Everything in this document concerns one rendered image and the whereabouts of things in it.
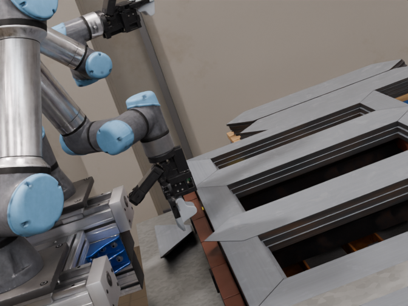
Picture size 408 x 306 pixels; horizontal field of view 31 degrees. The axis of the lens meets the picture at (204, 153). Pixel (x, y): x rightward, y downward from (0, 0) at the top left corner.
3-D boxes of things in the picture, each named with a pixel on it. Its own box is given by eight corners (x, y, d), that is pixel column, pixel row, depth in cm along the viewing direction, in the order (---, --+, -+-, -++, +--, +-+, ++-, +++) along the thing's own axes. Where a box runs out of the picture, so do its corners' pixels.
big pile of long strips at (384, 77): (401, 67, 311) (397, 54, 309) (443, 80, 273) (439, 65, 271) (226, 132, 307) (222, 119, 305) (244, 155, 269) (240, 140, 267)
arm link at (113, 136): (91, 161, 171) (119, 142, 180) (126, 155, 165) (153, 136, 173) (79, 130, 169) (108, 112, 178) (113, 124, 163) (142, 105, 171)
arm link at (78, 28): (54, 56, 218) (44, 28, 216) (87, 42, 222) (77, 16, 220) (61, 55, 211) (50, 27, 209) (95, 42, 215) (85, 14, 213)
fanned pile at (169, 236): (187, 214, 263) (183, 204, 262) (202, 254, 225) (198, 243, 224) (155, 226, 263) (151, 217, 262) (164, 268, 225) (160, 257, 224)
